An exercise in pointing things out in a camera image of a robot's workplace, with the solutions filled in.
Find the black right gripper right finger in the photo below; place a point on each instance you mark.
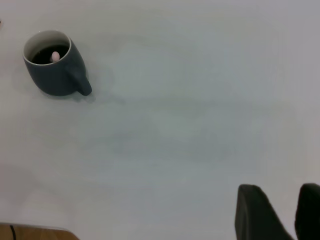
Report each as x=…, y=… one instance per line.
x=310, y=215

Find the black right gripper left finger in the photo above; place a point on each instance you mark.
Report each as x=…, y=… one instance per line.
x=257, y=220

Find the dark grey ceramic mug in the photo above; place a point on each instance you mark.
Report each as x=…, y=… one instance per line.
x=57, y=77

